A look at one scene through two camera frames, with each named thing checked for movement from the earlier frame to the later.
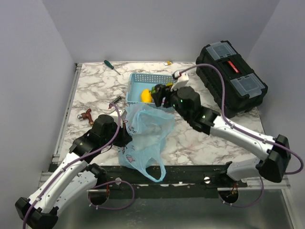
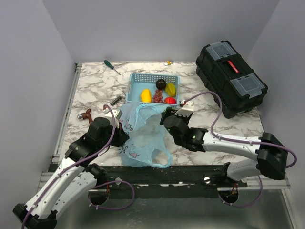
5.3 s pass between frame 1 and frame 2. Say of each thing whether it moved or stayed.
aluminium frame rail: stayed
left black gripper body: stayed
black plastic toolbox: stayed
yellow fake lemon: stayed
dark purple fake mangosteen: moved
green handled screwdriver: stayed
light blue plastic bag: moved
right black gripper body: moved
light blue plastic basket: stayed
